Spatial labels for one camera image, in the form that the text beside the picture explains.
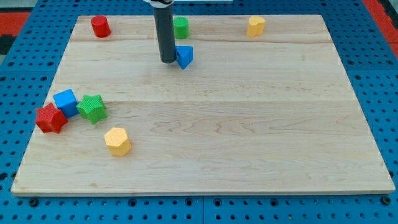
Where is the blue triangle block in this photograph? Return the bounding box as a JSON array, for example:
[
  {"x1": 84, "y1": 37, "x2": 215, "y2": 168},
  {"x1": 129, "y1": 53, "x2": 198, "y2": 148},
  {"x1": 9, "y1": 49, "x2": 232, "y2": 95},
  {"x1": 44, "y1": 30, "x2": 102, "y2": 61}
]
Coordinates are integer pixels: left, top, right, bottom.
[{"x1": 175, "y1": 45, "x2": 193, "y2": 70}]

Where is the green cylinder block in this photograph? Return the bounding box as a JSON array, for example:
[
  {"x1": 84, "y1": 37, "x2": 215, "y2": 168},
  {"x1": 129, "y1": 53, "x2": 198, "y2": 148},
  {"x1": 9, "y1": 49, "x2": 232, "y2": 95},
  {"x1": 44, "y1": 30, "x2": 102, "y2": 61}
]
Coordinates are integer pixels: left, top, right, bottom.
[{"x1": 173, "y1": 17, "x2": 190, "y2": 39}]

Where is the yellow heart block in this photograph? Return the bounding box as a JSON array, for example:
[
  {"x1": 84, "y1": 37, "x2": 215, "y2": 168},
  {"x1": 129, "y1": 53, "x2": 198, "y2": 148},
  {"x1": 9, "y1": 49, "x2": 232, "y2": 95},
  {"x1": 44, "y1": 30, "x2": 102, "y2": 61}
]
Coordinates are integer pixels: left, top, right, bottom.
[{"x1": 246, "y1": 16, "x2": 266, "y2": 37}]

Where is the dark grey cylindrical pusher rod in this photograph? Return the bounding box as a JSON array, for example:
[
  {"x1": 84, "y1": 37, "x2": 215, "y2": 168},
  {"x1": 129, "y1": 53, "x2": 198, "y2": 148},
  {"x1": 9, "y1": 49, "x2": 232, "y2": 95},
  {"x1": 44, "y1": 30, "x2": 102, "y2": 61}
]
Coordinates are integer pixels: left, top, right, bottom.
[{"x1": 154, "y1": 5, "x2": 177, "y2": 63}]

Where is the wooden board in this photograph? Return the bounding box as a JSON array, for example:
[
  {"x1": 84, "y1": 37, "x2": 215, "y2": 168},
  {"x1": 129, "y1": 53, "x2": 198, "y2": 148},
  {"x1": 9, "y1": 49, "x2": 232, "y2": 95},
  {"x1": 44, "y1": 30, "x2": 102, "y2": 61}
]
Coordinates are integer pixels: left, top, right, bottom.
[{"x1": 11, "y1": 15, "x2": 395, "y2": 197}]

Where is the red star block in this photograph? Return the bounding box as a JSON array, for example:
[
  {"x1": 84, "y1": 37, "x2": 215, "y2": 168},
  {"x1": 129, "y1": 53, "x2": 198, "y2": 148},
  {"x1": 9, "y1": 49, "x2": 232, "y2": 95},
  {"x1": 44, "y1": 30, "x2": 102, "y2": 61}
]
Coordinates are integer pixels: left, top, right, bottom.
[{"x1": 35, "y1": 103, "x2": 68, "y2": 134}]

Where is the green star block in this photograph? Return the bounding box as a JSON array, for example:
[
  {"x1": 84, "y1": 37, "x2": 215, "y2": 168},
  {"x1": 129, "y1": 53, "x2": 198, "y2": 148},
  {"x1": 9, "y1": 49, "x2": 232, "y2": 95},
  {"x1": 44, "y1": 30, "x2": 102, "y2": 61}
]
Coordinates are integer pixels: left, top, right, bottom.
[{"x1": 76, "y1": 95, "x2": 108, "y2": 124}]

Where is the blue cube block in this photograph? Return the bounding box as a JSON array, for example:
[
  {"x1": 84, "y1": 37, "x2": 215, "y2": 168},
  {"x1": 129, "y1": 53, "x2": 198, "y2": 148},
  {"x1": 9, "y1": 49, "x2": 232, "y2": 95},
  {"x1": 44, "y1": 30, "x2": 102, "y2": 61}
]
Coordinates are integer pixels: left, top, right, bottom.
[{"x1": 53, "y1": 89, "x2": 79, "y2": 118}]

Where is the yellow hexagon block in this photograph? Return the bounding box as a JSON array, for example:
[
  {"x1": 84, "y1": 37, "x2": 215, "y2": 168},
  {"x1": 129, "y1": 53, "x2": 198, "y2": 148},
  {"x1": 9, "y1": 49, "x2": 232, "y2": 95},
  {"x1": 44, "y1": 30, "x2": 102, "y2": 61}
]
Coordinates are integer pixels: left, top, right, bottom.
[{"x1": 104, "y1": 128, "x2": 132, "y2": 156}]

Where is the red cylinder block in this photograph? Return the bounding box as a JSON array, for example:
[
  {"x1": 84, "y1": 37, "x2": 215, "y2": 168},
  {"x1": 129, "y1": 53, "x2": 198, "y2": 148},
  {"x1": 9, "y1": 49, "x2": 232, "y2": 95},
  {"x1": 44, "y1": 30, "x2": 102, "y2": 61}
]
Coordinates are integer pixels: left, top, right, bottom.
[{"x1": 90, "y1": 16, "x2": 111, "y2": 38}]

